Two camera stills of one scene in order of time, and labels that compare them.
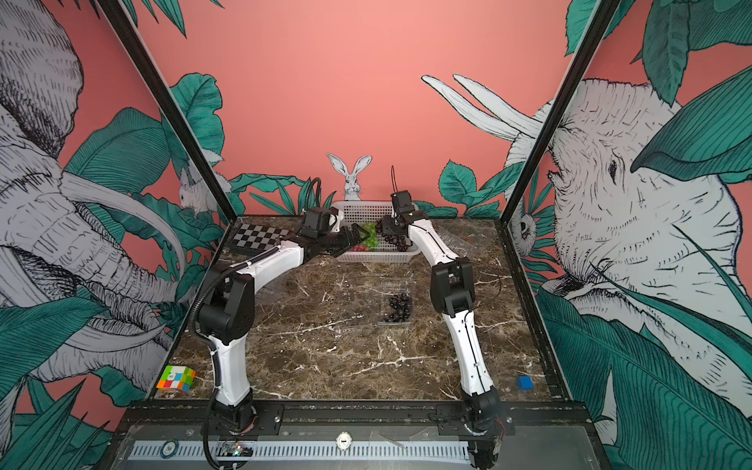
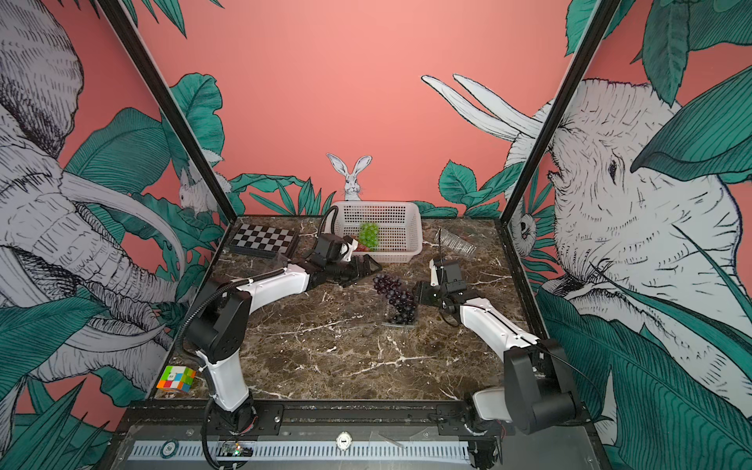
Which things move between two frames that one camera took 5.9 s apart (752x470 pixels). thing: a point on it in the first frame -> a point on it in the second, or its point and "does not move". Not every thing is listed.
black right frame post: [589, 42] does not move
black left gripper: [348, 241] -> [358, 273]
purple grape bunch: [401, 242] -> [401, 301]
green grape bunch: [372, 241] does not move
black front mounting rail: [352, 420] does not move
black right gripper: [388, 224] -> [422, 294]
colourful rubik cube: [177, 378] does not move
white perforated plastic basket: [360, 212] does not move
